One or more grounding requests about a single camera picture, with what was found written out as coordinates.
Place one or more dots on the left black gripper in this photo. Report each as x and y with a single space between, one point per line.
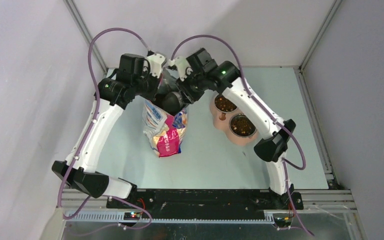
156 83

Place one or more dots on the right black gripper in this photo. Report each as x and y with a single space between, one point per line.
183 88

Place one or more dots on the colourful pet food bag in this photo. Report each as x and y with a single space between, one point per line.
165 132

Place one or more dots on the metal food scoop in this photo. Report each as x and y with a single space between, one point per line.
172 103

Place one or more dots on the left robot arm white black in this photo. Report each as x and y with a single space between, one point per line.
79 169

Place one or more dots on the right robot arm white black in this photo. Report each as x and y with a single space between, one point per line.
274 130

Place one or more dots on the pink double pet feeder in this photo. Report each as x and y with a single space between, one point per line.
229 119

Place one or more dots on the far steel bowl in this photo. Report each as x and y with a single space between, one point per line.
225 104

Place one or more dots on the steel bowl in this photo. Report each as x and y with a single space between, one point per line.
243 126
225 104

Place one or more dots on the kibble in far bowl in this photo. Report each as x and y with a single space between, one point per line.
225 104

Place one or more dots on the kibble in bowl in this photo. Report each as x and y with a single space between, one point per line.
225 104
242 126

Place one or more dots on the near steel bowl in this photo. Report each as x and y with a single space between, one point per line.
243 126

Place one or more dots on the kibble in near bowl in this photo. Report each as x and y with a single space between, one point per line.
242 126

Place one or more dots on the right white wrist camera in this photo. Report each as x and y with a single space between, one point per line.
182 66

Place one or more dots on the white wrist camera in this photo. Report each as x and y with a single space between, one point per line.
182 66
156 63

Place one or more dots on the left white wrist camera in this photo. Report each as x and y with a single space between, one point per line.
156 63

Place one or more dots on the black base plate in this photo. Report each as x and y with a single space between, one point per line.
212 204

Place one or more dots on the aluminium frame rail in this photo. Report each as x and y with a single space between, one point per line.
80 208

